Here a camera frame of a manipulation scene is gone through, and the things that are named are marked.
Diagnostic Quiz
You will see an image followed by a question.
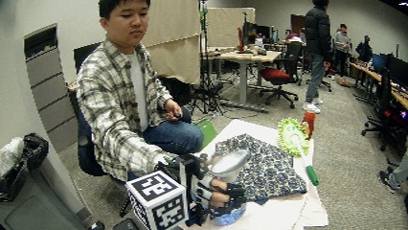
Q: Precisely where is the white paper sheet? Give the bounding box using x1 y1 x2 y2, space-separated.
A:
181 119 330 230

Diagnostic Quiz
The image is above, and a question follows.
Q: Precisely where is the black flat device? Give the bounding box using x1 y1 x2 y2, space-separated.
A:
111 218 141 230

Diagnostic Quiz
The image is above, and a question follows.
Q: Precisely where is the large beige partition panel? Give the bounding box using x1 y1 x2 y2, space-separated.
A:
141 0 204 85

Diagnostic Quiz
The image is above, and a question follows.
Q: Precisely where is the red office chair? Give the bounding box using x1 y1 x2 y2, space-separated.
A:
258 41 305 109

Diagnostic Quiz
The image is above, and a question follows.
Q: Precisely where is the dark office chair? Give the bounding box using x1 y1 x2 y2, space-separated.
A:
69 42 112 177

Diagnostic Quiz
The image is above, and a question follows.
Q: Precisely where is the black tripod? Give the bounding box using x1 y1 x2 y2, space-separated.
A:
188 0 227 117

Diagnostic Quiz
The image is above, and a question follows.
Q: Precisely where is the dark desk monitor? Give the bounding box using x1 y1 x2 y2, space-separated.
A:
241 20 274 46

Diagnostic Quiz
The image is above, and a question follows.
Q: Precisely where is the black office chair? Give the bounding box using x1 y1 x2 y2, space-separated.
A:
360 66 408 151

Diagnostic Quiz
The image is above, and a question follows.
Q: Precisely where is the blue patterned cloth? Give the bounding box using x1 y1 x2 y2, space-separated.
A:
214 133 309 205

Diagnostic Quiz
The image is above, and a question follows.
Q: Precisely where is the white plastic bag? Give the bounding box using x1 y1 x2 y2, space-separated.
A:
0 136 25 178

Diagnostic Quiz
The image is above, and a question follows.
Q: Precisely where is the small beige partition panel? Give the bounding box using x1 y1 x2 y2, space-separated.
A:
205 7 258 49

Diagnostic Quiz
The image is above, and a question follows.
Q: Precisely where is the grey drawer cabinet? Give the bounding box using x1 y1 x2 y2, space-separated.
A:
23 22 80 153

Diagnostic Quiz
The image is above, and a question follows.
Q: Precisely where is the brown door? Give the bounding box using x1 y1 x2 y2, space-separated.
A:
290 13 307 36

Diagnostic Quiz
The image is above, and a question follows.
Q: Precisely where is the green flat board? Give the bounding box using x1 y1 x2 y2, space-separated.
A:
196 118 220 150

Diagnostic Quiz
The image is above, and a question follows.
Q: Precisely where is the orange bottle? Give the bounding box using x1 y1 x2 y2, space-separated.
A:
301 110 318 141

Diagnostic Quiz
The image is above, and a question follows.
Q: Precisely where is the the person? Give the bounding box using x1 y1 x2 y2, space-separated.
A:
76 0 205 183

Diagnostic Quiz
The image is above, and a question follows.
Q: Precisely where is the long wooden desk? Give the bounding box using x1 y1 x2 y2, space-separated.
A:
348 61 408 110

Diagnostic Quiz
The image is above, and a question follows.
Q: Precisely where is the blue lit monitor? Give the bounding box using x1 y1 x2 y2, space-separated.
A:
371 53 390 73

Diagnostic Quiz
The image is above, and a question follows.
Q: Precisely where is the white marker cube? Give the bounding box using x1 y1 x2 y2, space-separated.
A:
125 171 189 230

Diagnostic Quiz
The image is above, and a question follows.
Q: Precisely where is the grey low cabinet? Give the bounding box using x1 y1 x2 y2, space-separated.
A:
0 166 95 230

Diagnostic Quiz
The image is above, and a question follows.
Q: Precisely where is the black monitor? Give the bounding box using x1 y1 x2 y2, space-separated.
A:
386 55 408 90

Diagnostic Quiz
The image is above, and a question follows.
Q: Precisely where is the red tall bottle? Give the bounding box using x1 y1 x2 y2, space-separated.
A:
235 27 245 52

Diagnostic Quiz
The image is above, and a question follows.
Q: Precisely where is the green duster brush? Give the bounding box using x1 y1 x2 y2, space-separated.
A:
277 117 321 187

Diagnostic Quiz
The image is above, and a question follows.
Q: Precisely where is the black bag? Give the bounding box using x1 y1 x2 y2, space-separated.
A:
0 132 51 203

